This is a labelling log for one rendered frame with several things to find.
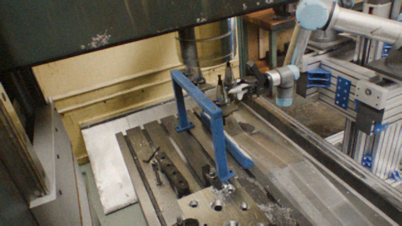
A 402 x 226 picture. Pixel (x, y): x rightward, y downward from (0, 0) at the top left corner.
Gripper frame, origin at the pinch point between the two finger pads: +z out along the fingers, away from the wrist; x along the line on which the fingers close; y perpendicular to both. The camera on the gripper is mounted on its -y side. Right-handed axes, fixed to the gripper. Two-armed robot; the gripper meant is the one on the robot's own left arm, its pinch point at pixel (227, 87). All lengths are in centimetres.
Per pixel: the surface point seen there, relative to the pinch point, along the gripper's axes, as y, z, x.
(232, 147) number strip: 24.7, 4.0, -8.8
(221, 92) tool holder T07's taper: -6.5, 9.7, -14.2
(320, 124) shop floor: 116, -141, 88
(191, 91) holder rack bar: -2.8, 15.9, 0.7
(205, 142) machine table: 29.7, 10.3, 7.9
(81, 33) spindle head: -45, 52, -47
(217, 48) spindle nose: -34, 23, -43
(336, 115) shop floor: 115, -164, 91
